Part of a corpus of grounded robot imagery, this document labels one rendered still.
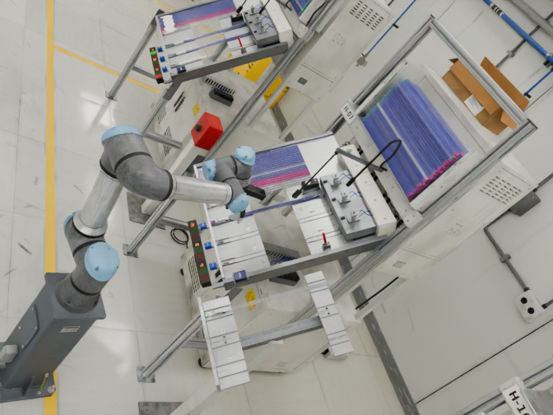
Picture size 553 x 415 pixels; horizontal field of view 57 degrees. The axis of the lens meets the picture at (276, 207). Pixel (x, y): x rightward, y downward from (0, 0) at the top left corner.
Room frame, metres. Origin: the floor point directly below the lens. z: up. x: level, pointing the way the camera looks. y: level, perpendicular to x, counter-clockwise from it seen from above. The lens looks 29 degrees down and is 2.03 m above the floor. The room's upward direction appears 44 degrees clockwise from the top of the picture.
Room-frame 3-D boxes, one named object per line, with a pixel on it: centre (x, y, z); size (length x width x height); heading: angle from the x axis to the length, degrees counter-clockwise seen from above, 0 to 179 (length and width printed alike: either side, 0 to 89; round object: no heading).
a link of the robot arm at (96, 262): (1.25, 0.30, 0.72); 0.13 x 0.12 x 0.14; 60
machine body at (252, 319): (2.34, -0.27, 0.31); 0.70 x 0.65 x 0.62; 45
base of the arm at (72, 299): (1.24, 0.30, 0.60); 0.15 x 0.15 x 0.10
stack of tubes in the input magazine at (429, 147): (2.21, -0.22, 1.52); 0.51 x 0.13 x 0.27; 45
